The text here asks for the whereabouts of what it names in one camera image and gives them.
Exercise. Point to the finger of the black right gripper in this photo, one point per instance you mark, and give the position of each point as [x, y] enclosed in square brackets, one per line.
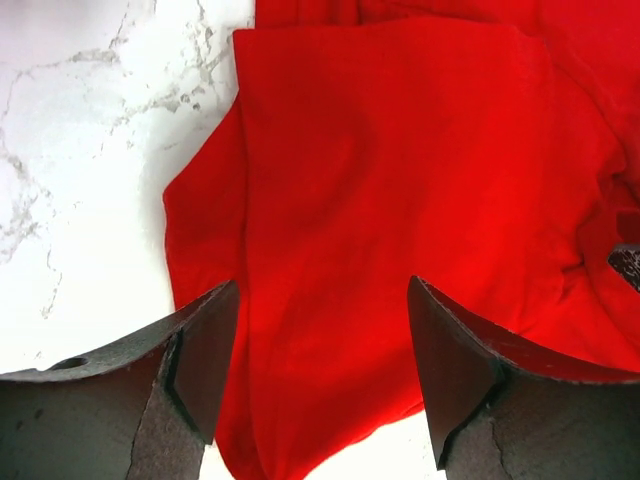
[624, 260]

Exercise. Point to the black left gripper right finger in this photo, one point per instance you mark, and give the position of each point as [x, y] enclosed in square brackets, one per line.
[500, 406]

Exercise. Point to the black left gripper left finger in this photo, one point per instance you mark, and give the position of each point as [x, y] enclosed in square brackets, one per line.
[144, 406]

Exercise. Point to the red t shirt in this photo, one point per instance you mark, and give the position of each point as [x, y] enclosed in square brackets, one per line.
[489, 147]

